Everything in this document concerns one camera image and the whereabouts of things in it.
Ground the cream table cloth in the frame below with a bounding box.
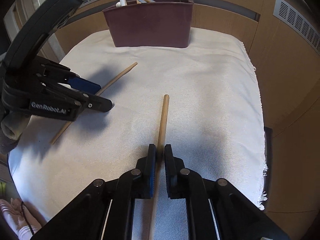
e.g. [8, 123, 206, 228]
[9, 28, 265, 224]

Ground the maroon plastic utensil holder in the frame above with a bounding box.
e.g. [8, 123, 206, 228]
[103, 0, 194, 48]

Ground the small grey vent grille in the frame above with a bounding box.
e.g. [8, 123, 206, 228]
[273, 0, 319, 54]

